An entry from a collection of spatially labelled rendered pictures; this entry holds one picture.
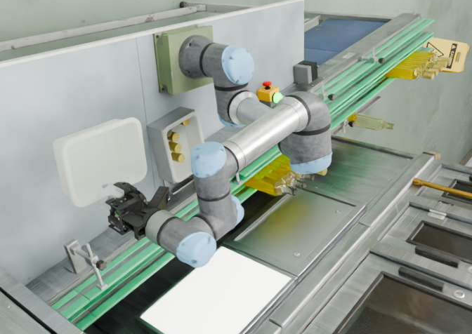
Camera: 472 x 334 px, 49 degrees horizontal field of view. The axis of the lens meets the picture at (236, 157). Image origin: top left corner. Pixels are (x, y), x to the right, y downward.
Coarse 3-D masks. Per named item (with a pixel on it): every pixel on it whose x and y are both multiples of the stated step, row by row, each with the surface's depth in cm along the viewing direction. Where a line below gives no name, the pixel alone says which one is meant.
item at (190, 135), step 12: (180, 120) 179; (192, 120) 187; (180, 132) 191; (192, 132) 191; (168, 144) 178; (180, 144) 192; (192, 144) 194; (168, 156) 180; (180, 168) 192; (180, 180) 186
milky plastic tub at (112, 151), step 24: (120, 120) 130; (72, 144) 124; (96, 144) 130; (120, 144) 135; (72, 168) 126; (96, 168) 131; (120, 168) 137; (144, 168) 134; (72, 192) 119; (96, 192) 126
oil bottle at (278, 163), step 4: (276, 160) 207; (280, 160) 207; (284, 160) 206; (268, 164) 206; (272, 164) 205; (276, 164) 205; (280, 164) 204; (284, 164) 204; (288, 164) 203; (284, 168) 202; (288, 168) 201; (292, 172) 199; (296, 176) 200
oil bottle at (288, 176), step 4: (264, 168) 203; (268, 168) 203; (272, 168) 203; (276, 168) 202; (280, 168) 202; (268, 172) 201; (272, 172) 200; (276, 172) 200; (280, 172) 200; (284, 172) 199; (288, 172) 199; (280, 176) 197; (284, 176) 196; (288, 176) 196; (292, 176) 197; (288, 180) 196; (288, 184) 196
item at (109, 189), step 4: (108, 184) 126; (112, 184) 125; (104, 188) 125; (108, 188) 125; (112, 188) 125; (116, 188) 124; (100, 192) 123; (104, 192) 123; (108, 192) 123; (112, 192) 123; (116, 192) 123; (120, 192) 123; (100, 196) 122; (116, 196) 122; (120, 196) 122
